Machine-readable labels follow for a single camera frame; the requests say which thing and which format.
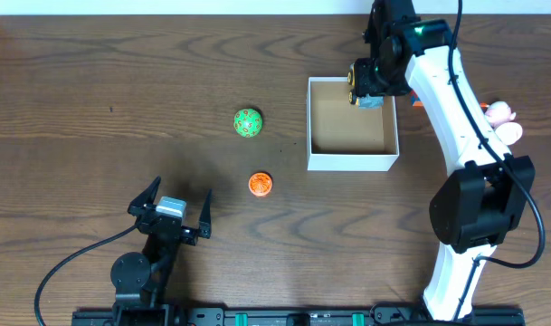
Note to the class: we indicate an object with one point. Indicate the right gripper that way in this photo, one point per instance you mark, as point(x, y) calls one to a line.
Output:
point(365, 85)

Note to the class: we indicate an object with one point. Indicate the yellow grey toy truck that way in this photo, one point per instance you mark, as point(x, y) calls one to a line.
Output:
point(366, 102)

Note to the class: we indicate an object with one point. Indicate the pink duck toy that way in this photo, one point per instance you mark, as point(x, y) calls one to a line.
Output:
point(501, 118)

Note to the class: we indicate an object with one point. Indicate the colourful puzzle cube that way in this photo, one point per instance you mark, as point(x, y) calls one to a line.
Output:
point(415, 100)

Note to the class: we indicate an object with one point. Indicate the orange round disc toy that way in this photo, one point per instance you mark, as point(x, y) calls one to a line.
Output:
point(260, 184)

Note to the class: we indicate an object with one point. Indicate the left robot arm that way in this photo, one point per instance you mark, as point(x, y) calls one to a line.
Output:
point(140, 278)

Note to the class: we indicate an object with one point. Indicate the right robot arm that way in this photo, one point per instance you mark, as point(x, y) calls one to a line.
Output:
point(487, 188)

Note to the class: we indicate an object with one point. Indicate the white cardboard box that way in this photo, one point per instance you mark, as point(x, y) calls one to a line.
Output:
point(344, 137)

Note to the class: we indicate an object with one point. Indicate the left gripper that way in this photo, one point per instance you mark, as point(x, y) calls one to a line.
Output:
point(167, 222)

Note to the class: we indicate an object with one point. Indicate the green ball with orange numbers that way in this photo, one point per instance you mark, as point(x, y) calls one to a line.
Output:
point(247, 123)

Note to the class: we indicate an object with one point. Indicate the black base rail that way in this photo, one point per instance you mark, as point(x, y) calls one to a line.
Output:
point(380, 315)

